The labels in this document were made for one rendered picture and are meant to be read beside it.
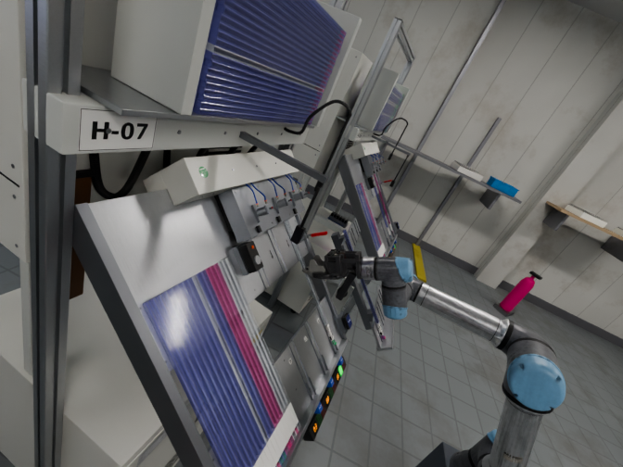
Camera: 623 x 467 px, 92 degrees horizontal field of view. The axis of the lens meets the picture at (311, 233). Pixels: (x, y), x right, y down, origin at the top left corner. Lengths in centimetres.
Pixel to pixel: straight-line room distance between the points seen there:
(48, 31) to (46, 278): 37
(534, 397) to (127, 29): 114
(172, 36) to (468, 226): 460
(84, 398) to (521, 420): 113
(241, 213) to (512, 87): 423
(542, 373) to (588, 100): 426
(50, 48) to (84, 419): 81
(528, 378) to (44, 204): 105
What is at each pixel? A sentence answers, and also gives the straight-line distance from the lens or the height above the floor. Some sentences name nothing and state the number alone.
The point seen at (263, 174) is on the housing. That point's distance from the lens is 88.
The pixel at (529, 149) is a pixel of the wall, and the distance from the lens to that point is 482.
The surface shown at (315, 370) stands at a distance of 107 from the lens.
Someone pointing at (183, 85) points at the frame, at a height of 143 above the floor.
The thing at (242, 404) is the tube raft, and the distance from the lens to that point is 78.
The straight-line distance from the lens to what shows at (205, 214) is 78.
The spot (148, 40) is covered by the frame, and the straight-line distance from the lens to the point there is 61.
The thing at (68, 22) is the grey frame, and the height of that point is 146.
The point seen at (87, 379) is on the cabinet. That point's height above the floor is 62.
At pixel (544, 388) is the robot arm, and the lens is 100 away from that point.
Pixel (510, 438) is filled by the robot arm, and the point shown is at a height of 92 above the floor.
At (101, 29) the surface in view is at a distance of 70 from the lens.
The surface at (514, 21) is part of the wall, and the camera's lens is 476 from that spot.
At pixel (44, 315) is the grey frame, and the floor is 99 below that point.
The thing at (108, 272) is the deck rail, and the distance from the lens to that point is 60.
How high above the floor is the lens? 152
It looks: 25 degrees down
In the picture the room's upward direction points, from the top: 25 degrees clockwise
